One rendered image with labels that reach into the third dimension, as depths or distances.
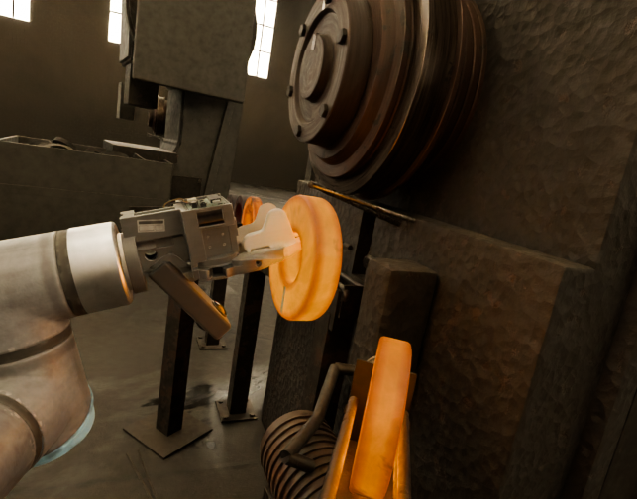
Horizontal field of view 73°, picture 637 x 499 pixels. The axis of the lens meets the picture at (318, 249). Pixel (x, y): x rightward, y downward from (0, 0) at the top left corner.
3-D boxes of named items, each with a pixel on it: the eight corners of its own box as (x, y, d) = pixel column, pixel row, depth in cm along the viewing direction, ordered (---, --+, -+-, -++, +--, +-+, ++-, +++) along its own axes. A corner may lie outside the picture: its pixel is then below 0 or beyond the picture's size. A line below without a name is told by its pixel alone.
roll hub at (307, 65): (300, 143, 100) (320, 13, 94) (356, 149, 75) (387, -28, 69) (277, 139, 98) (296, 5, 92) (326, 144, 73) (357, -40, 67)
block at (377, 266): (390, 376, 84) (417, 258, 79) (414, 400, 77) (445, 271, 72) (342, 379, 80) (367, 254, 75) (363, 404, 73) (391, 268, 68)
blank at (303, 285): (300, 193, 61) (277, 190, 59) (354, 203, 47) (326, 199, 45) (283, 300, 63) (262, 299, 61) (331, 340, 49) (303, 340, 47)
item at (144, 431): (163, 398, 159) (183, 206, 144) (215, 431, 146) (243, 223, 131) (112, 422, 141) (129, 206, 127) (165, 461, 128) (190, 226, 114)
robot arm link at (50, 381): (-39, 495, 40) (-85, 376, 37) (37, 418, 51) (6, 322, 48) (60, 483, 40) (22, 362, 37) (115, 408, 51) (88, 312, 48)
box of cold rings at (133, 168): (152, 239, 387) (159, 149, 370) (164, 265, 315) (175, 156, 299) (12, 231, 338) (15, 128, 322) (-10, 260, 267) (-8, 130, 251)
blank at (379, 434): (377, 496, 48) (348, 487, 49) (402, 359, 54) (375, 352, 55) (388, 511, 34) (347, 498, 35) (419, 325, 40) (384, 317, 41)
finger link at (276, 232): (318, 203, 50) (240, 217, 46) (323, 251, 51) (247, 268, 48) (308, 199, 52) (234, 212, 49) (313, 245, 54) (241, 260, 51)
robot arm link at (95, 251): (87, 328, 42) (95, 292, 51) (140, 315, 44) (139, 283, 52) (61, 241, 39) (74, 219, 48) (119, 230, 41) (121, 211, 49)
